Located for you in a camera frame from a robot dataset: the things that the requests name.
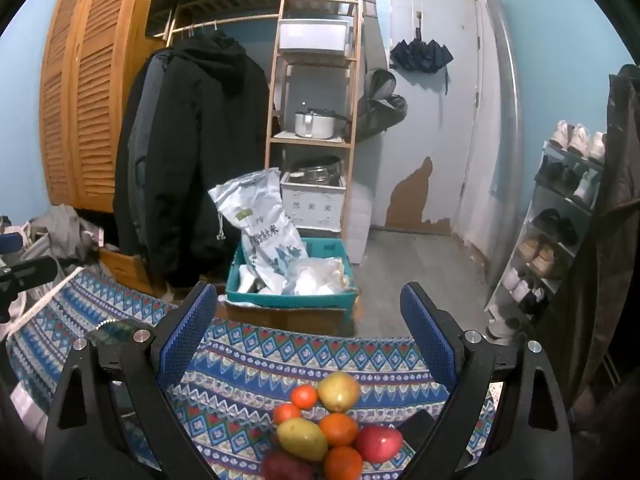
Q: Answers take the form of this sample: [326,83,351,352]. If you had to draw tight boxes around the white printed rice bag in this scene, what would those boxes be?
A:
[208,167,308,281]

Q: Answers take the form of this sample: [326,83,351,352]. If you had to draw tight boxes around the clear plastic bags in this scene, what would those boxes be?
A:
[282,256,351,297]

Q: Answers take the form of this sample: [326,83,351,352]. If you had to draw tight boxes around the white patterned basket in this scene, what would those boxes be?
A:
[280,172,347,233]

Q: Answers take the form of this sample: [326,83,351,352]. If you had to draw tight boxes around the yellow pear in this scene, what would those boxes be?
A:
[276,418,329,462]
[318,371,362,413]

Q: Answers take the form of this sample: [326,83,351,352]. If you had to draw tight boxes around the dark hanging coat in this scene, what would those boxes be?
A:
[545,62,640,411]

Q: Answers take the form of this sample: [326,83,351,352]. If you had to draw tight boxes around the wide white storage bin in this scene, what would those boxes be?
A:
[278,17,353,56]

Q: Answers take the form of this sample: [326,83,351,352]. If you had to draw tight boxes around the wooden clothes rail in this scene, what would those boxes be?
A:
[165,15,281,41]

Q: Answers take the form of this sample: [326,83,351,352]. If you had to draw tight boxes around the grey crumpled cloth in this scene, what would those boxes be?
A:
[27,205,101,261]

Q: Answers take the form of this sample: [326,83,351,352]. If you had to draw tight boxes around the wooden shelf rack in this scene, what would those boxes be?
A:
[264,0,365,241]

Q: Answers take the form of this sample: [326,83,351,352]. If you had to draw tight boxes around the wooden drawer box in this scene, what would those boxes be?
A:
[97,247,156,296]

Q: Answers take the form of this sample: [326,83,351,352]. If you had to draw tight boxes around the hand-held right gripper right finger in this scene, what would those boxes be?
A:
[399,281,576,480]

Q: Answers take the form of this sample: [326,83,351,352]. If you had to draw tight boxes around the grey jacket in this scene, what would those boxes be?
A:
[127,50,173,261]

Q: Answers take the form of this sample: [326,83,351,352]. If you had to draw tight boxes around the blue patterned tablecloth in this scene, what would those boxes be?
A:
[5,265,501,480]

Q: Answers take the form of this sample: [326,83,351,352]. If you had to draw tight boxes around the group of assorted shoes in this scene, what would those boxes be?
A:
[487,120,608,343]

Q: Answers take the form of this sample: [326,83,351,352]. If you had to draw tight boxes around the dark red apple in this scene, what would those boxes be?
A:
[262,450,316,480]

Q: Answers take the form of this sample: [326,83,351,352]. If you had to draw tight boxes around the dark blue folded umbrella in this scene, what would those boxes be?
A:
[390,10,455,96]

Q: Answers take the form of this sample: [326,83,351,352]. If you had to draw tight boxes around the white enamel pot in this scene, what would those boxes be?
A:
[294,108,351,140]

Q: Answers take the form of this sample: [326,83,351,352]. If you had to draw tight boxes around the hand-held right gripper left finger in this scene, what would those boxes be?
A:
[42,281,218,480]

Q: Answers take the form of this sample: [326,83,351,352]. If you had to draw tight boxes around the wooden louvered wardrobe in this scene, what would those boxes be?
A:
[39,0,173,213]

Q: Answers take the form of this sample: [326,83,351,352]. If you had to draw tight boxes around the teal storage box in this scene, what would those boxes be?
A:
[225,237,358,310]

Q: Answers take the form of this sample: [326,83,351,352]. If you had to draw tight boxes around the grey backpack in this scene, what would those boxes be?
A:
[356,67,410,142]

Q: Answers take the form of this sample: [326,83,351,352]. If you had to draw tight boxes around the green glass bowl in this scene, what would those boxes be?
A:
[85,319,151,348]

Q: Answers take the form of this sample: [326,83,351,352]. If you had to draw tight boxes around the white shoe rack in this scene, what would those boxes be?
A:
[484,120,608,346]

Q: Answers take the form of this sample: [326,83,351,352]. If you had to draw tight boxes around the steel pot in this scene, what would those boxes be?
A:
[287,156,343,186]

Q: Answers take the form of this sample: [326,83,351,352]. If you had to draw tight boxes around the small orange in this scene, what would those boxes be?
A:
[291,385,319,410]
[273,403,302,426]

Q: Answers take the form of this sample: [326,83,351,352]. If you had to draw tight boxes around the brown cardboard box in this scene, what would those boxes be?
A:
[220,300,356,337]

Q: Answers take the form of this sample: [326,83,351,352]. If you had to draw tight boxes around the pale blue door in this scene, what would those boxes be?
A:
[387,0,483,241]

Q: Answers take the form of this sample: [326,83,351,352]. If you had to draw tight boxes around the black hooded jacket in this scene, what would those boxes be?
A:
[112,30,271,288]

